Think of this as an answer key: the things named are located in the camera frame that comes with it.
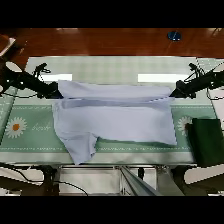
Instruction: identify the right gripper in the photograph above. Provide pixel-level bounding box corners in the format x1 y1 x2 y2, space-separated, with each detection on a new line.
169 79 192 99

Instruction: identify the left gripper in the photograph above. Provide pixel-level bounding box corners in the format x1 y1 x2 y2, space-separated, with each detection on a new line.
40 82 64 100

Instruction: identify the light blue shirt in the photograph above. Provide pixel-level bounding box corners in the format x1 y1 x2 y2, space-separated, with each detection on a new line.
51 79 178 166

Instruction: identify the blue round object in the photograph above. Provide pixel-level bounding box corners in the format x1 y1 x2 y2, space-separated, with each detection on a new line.
167 30 183 42

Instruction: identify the dark green garment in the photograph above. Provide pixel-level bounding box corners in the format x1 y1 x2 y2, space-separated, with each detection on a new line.
185 116 224 168

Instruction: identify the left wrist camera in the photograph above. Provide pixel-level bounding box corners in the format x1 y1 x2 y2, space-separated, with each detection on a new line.
32 62 52 77

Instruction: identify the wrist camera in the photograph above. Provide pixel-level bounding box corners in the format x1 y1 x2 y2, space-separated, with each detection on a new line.
32 62 52 77
187 62 202 77

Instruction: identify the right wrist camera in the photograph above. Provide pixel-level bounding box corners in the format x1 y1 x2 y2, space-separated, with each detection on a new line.
187 62 202 77

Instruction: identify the black cable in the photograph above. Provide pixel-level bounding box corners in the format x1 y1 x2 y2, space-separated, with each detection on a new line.
0 163 90 197

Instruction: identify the silver frame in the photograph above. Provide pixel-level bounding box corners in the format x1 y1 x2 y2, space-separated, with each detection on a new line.
0 161 224 197

